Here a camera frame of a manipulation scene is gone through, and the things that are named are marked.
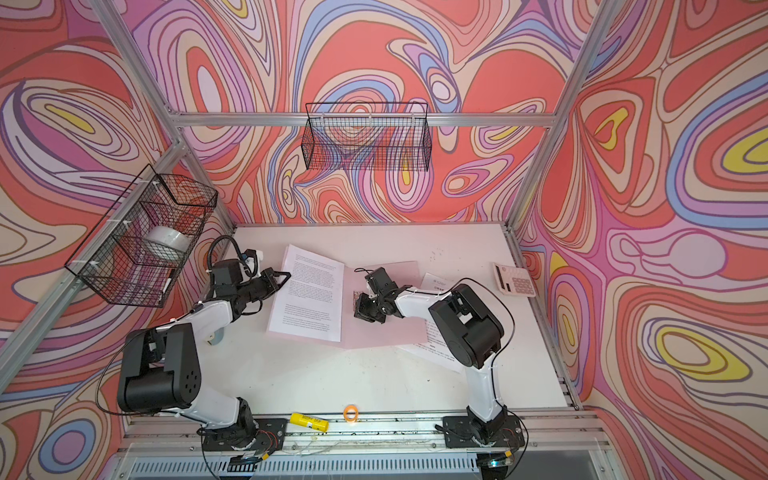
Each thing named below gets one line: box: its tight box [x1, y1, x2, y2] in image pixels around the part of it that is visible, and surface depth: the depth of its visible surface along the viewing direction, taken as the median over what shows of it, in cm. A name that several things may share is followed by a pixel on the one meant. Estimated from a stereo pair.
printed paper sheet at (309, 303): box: [268, 244, 345, 343], surface depth 93 cm
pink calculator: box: [492, 262, 536, 297], surface depth 103 cm
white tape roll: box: [146, 226, 192, 253], surface depth 75 cm
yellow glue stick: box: [290, 412, 329, 433], surface depth 76 cm
